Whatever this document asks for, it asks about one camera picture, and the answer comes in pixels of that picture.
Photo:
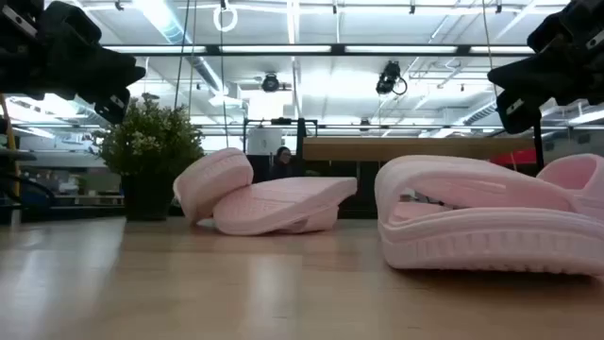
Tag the wooden shelf with black frame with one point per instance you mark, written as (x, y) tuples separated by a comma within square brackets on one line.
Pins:
[(401, 148)]

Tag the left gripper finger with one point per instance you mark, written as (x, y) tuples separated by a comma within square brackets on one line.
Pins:
[(104, 71), (66, 28)]

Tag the person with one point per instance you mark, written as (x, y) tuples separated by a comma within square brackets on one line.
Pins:
[(282, 163)]

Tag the green artificial plant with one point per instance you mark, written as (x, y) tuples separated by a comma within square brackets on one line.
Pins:
[(148, 137)]

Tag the black overhead light bar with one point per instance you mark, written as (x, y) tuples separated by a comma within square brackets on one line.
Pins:
[(337, 49)]

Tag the pink foam slide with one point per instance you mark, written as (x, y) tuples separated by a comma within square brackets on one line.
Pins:
[(472, 236), (582, 167), (283, 200), (212, 175)]

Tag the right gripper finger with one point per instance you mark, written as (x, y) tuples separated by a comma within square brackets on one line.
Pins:
[(528, 78), (575, 28)]

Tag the rack with red bins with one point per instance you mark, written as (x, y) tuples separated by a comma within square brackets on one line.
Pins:
[(516, 158)]

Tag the white panel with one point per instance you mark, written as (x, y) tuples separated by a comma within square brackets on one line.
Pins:
[(264, 141)]

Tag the black plant pot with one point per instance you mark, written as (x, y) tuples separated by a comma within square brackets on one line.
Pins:
[(147, 196)]

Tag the yellow slanted pole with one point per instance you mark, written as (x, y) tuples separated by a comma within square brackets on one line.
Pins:
[(10, 141)]

